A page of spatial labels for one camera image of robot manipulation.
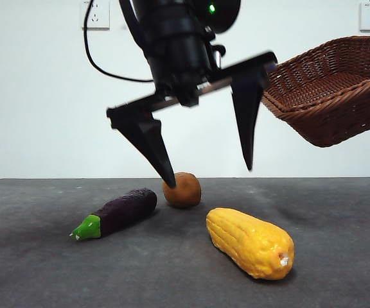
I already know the brown potato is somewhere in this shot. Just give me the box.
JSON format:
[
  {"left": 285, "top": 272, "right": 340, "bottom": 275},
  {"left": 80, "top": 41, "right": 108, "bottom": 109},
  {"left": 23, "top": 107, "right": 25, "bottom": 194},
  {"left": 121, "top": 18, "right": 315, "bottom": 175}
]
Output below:
[{"left": 162, "top": 171, "right": 202, "bottom": 209}]

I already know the brown wicker basket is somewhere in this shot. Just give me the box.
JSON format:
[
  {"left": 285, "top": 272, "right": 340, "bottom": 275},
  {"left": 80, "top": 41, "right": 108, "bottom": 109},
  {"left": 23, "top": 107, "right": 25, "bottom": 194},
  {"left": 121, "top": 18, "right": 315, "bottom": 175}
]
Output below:
[{"left": 261, "top": 35, "right": 370, "bottom": 148}]

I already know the purple eggplant with green stem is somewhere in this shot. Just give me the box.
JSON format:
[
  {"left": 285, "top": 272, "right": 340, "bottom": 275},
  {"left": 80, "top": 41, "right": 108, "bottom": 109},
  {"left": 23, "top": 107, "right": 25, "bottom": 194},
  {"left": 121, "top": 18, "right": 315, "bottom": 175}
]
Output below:
[{"left": 69, "top": 187, "right": 158, "bottom": 241}]

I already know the white wall socket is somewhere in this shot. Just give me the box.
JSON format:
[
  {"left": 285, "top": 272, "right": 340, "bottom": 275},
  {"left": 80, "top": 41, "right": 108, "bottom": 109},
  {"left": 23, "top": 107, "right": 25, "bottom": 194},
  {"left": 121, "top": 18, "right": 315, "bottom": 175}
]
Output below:
[
  {"left": 82, "top": 0, "right": 111, "bottom": 31},
  {"left": 359, "top": 2, "right": 370, "bottom": 33}
]

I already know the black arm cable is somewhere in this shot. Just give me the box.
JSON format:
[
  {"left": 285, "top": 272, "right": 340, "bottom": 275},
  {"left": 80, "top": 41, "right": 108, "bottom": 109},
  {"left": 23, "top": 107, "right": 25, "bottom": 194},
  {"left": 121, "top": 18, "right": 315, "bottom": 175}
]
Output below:
[{"left": 82, "top": 0, "right": 155, "bottom": 83}]

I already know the yellow corn cob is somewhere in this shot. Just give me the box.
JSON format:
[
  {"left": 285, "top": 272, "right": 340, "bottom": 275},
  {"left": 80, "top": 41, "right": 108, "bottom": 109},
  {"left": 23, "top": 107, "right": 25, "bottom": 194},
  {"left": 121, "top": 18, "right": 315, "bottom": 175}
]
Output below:
[{"left": 206, "top": 207, "right": 295, "bottom": 281}]

